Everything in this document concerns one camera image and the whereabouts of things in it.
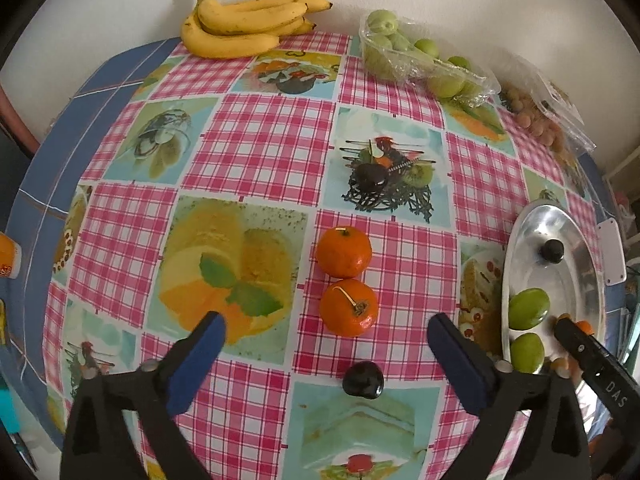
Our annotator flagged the dark plum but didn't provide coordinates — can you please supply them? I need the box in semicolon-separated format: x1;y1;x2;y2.
342;361;385;400
539;238;565;264

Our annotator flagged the green mango back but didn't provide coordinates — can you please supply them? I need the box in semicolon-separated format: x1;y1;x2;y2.
510;333;546;374

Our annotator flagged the checkered fruit print tablecloth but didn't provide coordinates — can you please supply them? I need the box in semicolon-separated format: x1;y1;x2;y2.
1;32;600;479

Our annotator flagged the orange plastic cup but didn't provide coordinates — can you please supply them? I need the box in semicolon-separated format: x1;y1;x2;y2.
0;233;22;278

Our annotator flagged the small back mandarin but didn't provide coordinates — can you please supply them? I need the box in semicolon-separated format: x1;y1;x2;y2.
314;226;372;278

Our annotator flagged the green mango front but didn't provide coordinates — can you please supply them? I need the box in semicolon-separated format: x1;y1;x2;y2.
508;288;550;330

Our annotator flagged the mandarin with stem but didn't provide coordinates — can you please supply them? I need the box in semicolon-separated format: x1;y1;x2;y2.
319;278;378;338

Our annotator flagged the yellow banana bunch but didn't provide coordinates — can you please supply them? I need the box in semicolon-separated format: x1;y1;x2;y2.
180;0;333;60

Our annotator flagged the green mango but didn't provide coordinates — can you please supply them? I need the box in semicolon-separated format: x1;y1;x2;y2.
508;288;550;330
510;333;546;374

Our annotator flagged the brown kiwi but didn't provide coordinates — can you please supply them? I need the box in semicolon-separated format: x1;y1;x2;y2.
550;358;568;372

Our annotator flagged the white power adapter box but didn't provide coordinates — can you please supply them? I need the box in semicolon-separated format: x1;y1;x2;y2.
597;218;627;286

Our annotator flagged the large metal bowl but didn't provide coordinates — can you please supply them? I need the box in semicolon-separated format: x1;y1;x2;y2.
501;200;604;374

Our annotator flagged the clear tray of green plums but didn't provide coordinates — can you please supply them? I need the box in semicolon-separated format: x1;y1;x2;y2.
359;9;500;106

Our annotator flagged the large orange mandarin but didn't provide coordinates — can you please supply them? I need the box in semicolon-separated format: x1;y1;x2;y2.
558;313;594;336

